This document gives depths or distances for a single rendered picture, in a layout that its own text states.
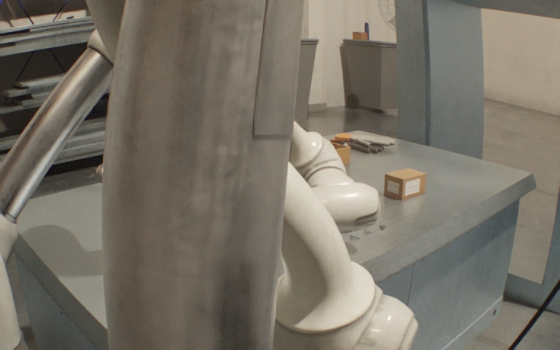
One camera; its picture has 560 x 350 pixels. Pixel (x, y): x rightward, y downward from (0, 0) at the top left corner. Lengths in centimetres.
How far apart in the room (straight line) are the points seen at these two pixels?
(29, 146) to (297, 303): 68
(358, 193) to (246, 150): 97
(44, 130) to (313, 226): 68
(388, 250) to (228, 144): 107
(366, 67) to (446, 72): 476
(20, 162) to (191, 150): 83
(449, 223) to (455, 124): 147
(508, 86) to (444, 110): 830
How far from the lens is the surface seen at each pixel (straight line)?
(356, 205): 121
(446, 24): 287
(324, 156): 130
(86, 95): 107
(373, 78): 751
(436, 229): 149
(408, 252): 138
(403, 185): 167
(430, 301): 171
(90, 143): 481
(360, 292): 54
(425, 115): 272
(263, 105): 27
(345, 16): 804
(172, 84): 26
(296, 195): 48
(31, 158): 106
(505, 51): 1111
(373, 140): 231
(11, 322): 95
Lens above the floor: 114
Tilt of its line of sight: 16 degrees down
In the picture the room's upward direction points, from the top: 1 degrees clockwise
